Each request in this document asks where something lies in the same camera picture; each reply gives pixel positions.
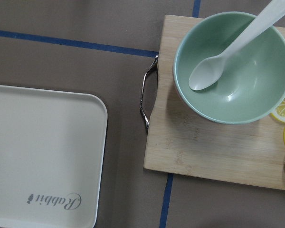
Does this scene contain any bamboo cutting board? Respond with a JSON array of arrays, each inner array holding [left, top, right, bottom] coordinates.
[[144, 15, 285, 190]]

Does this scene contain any cream rectangular tray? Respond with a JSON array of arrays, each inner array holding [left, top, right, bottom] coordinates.
[[0, 85, 108, 228]]

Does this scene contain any white plastic spoon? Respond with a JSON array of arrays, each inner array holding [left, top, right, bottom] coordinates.
[[189, 0, 285, 91]]

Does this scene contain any green bowl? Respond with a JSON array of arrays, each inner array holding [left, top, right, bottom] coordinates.
[[173, 12, 285, 124]]

